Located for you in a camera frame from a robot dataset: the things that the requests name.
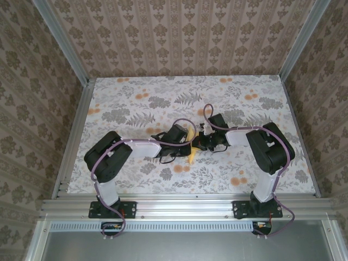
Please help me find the floral patterned table mat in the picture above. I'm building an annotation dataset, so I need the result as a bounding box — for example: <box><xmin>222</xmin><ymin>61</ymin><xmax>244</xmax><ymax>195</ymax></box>
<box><xmin>66</xmin><ymin>76</ymin><xmax>318</xmax><ymax>196</ymax></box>

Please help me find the grey slotted cable duct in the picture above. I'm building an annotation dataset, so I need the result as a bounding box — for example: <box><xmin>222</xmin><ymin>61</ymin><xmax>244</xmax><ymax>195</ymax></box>
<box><xmin>50</xmin><ymin>220</ymin><xmax>255</xmax><ymax>232</ymax></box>

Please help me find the aluminium side rail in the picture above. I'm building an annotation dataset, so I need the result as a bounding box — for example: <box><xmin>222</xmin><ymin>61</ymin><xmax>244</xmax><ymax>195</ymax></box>
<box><xmin>279</xmin><ymin>76</ymin><xmax>321</xmax><ymax>198</ymax></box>
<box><xmin>51</xmin><ymin>78</ymin><xmax>96</xmax><ymax>199</ymax></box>

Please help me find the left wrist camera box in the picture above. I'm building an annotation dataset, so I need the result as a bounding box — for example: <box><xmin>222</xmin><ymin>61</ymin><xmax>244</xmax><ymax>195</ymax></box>
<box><xmin>168</xmin><ymin>124</ymin><xmax>188</xmax><ymax>144</ymax></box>

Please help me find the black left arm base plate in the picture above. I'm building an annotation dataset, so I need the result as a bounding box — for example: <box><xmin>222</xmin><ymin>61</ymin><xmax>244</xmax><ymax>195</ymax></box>
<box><xmin>89</xmin><ymin>200</ymin><xmax>137</xmax><ymax>219</ymax></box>

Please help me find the yellow paper sheet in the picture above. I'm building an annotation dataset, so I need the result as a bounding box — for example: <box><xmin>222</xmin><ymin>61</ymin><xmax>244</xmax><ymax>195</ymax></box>
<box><xmin>185</xmin><ymin>126</ymin><xmax>198</xmax><ymax>165</ymax></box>

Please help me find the aluminium cross beam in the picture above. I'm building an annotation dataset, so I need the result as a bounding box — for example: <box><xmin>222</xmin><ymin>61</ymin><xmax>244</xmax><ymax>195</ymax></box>
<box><xmin>40</xmin><ymin>198</ymin><xmax>335</xmax><ymax>218</ymax></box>

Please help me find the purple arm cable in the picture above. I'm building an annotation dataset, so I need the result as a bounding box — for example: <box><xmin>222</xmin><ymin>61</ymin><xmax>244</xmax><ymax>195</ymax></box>
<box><xmin>203</xmin><ymin>103</ymin><xmax>296</xmax><ymax>240</ymax></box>
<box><xmin>90</xmin><ymin>118</ymin><xmax>196</xmax><ymax>240</ymax></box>

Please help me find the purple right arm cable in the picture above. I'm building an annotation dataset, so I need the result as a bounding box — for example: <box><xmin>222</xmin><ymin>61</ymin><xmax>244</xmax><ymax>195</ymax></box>
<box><xmin>203</xmin><ymin>103</ymin><xmax>296</xmax><ymax>240</ymax></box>

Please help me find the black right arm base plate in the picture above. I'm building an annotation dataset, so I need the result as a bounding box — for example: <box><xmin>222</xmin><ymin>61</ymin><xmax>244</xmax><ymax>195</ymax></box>
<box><xmin>233</xmin><ymin>200</ymin><xmax>283</xmax><ymax>220</ymax></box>

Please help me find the grey sheet metal panel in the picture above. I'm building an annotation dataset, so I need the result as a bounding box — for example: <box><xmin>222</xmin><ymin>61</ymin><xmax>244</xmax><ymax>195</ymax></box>
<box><xmin>26</xmin><ymin>217</ymin><xmax>348</xmax><ymax>261</ymax></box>

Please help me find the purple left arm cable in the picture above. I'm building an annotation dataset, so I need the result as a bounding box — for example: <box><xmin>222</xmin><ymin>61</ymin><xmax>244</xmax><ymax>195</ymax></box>
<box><xmin>90</xmin><ymin>118</ymin><xmax>196</xmax><ymax>240</ymax></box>

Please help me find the aluminium frame post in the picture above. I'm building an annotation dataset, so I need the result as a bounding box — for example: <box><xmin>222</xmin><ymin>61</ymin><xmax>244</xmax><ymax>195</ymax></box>
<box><xmin>34</xmin><ymin>0</ymin><xmax>90</xmax><ymax>85</ymax></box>
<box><xmin>278</xmin><ymin>0</ymin><xmax>332</xmax><ymax>79</ymax></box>

